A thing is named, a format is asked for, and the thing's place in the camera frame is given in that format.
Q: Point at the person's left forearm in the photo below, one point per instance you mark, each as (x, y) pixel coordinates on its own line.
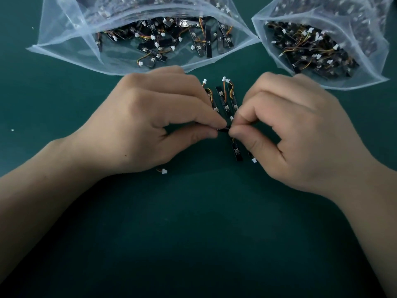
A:
(40, 195)

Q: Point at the person's left hand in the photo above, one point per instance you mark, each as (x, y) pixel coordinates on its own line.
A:
(130, 136)

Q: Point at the clear plastic zip bag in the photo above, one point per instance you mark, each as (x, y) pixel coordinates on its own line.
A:
(77, 43)
(372, 52)

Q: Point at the person's left thumb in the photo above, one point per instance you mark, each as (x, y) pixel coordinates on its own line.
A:
(192, 136)

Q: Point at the person's left middle finger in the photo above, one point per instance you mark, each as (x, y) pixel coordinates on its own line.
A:
(173, 85)

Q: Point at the person's right thumb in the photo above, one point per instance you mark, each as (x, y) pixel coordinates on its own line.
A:
(254, 144)

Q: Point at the person's right forearm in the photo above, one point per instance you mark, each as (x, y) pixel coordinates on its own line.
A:
(369, 211)

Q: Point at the person's right hand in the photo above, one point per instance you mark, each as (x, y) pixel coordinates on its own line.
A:
(310, 142)

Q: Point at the person's right middle finger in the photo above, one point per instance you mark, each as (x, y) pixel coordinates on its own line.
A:
(257, 85)

